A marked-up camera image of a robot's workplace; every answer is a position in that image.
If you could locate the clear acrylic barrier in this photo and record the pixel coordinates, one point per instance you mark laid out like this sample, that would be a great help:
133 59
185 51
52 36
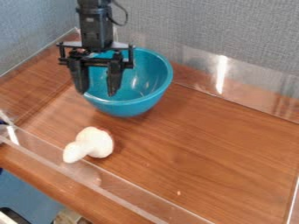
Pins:
44 155
249 85

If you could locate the brown toy mushroom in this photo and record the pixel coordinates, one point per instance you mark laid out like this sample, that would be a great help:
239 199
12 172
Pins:
93 142

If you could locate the clear acrylic back barrier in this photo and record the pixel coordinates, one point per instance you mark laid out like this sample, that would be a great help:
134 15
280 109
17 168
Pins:
249 85

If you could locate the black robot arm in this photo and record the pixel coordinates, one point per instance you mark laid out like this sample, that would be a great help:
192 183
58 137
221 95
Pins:
97 50

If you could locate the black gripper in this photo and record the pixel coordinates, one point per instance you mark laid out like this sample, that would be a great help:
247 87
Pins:
77 58

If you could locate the clear acrylic front barrier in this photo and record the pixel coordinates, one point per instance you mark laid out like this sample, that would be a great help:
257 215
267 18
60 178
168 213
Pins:
44 155

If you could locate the blue plastic bowl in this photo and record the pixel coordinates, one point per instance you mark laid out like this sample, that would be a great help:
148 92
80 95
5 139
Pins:
142 85

